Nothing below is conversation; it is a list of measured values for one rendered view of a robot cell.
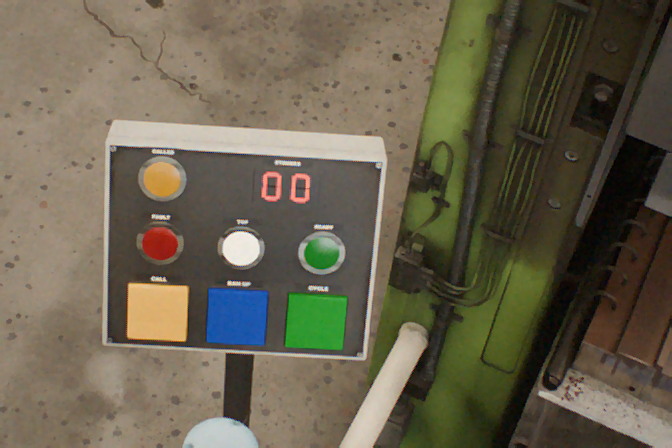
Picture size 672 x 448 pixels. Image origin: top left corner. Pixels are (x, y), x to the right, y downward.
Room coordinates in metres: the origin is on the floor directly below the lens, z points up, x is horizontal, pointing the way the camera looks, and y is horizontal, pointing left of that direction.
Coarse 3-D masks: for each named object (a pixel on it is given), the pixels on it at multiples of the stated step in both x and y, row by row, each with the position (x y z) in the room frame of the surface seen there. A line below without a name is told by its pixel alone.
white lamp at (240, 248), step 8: (240, 232) 0.96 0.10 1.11; (232, 240) 0.96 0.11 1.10; (240, 240) 0.96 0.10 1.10; (248, 240) 0.96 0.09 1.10; (256, 240) 0.96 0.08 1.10; (224, 248) 0.95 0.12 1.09; (232, 248) 0.95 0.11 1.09; (240, 248) 0.95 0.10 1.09; (248, 248) 0.95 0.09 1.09; (256, 248) 0.95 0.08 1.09; (232, 256) 0.95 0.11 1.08; (240, 256) 0.95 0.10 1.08; (248, 256) 0.95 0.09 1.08; (256, 256) 0.95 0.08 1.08; (240, 264) 0.94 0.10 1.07
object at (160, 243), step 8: (152, 232) 0.95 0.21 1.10; (160, 232) 0.95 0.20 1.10; (168, 232) 0.95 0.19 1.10; (144, 240) 0.94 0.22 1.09; (152, 240) 0.94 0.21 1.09; (160, 240) 0.94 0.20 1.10; (168, 240) 0.95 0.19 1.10; (176, 240) 0.95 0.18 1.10; (144, 248) 0.94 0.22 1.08; (152, 248) 0.94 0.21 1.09; (160, 248) 0.94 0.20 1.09; (168, 248) 0.94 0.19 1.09; (176, 248) 0.94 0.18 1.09; (152, 256) 0.93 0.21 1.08; (160, 256) 0.93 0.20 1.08; (168, 256) 0.94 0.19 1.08
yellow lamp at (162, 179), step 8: (152, 168) 0.99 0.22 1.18; (160, 168) 0.99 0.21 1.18; (168, 168) 0.99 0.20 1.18; (144, 176) 0.98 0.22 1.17; (152, 176) 0.98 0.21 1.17; (160, 176) 0.99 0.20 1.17; (168, 176) 0.99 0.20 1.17; (176, 176) 0.99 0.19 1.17; (152, 184) 0.98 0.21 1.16; (160, 184) 0.98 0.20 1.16; (168, 184) 0.98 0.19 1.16; (176, 184) 0.98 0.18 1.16; (152, 192) 0.98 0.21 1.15; (160, 192) 0.98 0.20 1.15; (168, 192) 0.98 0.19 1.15
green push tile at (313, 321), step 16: (288, 304) 0.92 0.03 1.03; (304, 304) 0.92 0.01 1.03; (320, 304) 0.92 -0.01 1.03; (336, 304) 0.93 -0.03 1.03; (288, 320) 0.91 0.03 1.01; (304, 320) 0.91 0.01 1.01; (320, 320) 0.91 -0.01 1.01; (336, 320) 0.92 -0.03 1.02; (288, 336) 0.90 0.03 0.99; (304, 336) 0.90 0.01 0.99; (320, 336) 0.90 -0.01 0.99; (336, 336) 0.90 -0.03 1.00
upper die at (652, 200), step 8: (664, 160) 0.96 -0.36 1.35; (664, 168) 0.96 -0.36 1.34; (656, 176) 0.96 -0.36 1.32; (664, 176) 0.96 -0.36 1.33; (656, 184) 0.96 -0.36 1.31; (664, 184) 0.96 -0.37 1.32; (656, 192) 0.96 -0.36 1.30; (664, 192) 0.95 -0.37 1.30; (648, 200) 0.96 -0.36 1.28; (656, 200) 0.96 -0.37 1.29; (664, 200) 0.95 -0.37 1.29; (656, 208) 0.95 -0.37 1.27; (664, 208) 0.95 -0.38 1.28
